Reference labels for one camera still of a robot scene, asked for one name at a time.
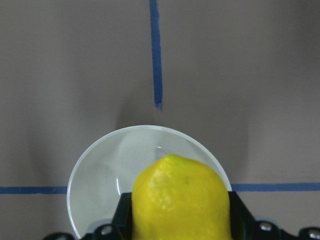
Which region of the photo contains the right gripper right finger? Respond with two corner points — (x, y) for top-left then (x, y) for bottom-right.
(228, 191), (320, 240)

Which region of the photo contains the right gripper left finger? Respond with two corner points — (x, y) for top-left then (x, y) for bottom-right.
(44, 191), (133, 240)

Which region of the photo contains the cream ceramic bowl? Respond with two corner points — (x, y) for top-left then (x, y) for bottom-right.
(66, 125), (232, 238)

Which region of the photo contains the yellow lemon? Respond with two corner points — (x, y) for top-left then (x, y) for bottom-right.
(131, 154), (232, 240)

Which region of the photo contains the brown table mat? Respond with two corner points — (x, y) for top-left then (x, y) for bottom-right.
(0, 0), (320, 240)

